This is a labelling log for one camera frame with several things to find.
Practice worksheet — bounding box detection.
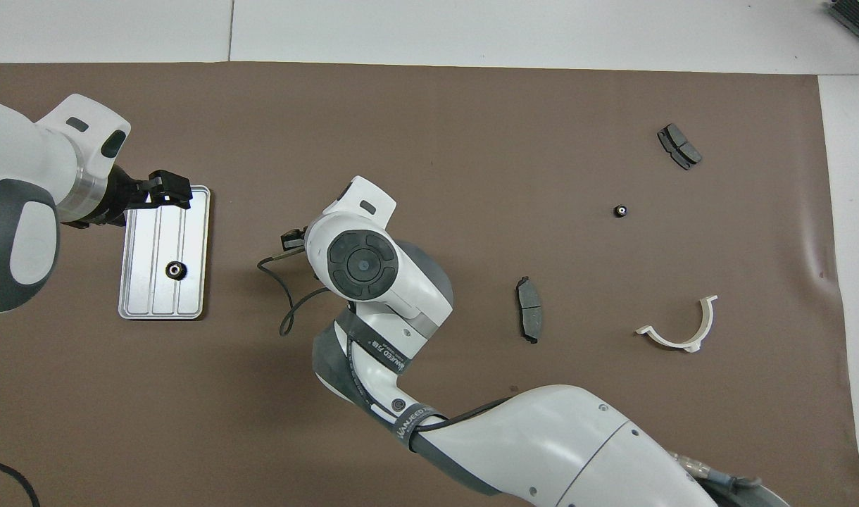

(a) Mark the brown table mat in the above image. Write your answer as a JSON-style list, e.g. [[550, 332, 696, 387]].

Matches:
[[0, 62, 859, 507]]

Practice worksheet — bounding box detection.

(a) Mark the grey connector cable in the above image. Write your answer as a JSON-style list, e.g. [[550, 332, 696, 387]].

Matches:
[[671, 451, 763, 494]]

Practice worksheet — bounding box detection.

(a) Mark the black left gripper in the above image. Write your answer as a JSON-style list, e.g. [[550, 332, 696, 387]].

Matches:
[[63, 165, 193, 227]]

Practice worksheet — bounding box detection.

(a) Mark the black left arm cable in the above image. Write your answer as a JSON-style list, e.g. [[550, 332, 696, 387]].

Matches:
[[0, 456, 43, 507]]

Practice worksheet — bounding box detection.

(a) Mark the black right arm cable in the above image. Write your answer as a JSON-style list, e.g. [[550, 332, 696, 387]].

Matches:
[[257, 246, 332, 337]]

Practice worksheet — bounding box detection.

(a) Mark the white curved plastic bracket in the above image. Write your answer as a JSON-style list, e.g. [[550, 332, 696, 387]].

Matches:
[[635, 295, 719, 353]]

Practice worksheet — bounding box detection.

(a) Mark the silver metal tray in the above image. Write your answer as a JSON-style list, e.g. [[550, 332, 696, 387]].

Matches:
[[118, 185, 212, 321]]

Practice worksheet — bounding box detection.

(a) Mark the long grey brake pad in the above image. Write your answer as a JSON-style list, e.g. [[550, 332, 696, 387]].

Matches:
[[515, 276, 544, 345]]

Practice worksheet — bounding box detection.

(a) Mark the short grey brake pad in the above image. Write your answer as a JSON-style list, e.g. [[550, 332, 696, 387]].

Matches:
[[657, 123, 703, 171]]

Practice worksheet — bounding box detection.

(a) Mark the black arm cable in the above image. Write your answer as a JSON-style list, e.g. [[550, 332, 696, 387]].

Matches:
[[257, 246, 332, 337], [0, 456, 43, 507]]

